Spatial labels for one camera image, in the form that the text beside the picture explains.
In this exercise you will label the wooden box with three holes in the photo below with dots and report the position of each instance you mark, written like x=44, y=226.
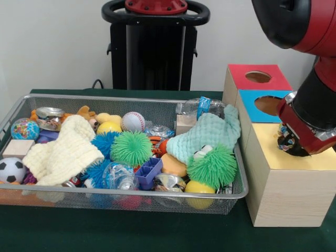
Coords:
x=289, y=194

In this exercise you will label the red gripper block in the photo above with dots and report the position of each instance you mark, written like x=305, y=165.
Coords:
x=304, y=131

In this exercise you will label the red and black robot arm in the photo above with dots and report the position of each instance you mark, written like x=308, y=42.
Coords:
x=310, y=31

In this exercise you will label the small black white soccer ball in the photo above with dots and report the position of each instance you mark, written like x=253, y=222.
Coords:
x=11, y=169

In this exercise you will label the blue spiky rubber ball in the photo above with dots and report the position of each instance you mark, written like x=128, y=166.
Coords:
x=105, y=143

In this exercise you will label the yellow plush animal toy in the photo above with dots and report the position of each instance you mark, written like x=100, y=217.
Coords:
x=85, y=111

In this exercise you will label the cream muslin cloth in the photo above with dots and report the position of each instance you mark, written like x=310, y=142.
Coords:
x=65, y=152

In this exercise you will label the clear mesh bin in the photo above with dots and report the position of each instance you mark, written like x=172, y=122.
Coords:
x=184, y=203

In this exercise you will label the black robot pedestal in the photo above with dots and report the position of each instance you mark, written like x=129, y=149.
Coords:
x=152, y=52

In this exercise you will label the mint green muslin cloth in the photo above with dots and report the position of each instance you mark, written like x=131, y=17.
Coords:
x=210, y=131

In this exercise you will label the green spiky rubber ball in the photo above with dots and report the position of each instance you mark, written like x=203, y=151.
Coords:
x=131, y=149

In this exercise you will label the small globe print ball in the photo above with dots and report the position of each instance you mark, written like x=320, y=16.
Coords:
x=24, y=129

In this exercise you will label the plain yellow ball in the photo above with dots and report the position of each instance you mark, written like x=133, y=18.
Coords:
x=108, y=127

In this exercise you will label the dark green table cloth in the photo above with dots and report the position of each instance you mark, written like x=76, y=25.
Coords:
x=157, y=231

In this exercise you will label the colourful patterned knotted toy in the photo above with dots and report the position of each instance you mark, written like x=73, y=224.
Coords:
x=282, y=130

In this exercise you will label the green furry monster toy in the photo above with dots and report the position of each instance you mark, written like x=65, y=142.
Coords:
x=212, y=167

